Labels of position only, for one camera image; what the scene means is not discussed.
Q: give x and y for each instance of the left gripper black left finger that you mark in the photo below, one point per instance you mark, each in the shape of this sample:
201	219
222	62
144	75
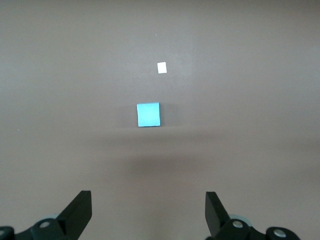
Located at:
75	217

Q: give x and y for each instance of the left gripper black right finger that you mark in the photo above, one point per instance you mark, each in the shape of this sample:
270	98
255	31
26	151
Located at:
217	220

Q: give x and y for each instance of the blue cube block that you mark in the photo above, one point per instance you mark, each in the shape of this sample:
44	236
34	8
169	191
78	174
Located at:
148	115

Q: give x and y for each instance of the brown table cover sheet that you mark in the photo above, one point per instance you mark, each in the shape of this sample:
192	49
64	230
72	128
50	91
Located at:
75	87

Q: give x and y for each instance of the small clear tape piece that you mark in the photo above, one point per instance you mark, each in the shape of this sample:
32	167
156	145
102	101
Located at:
162	67

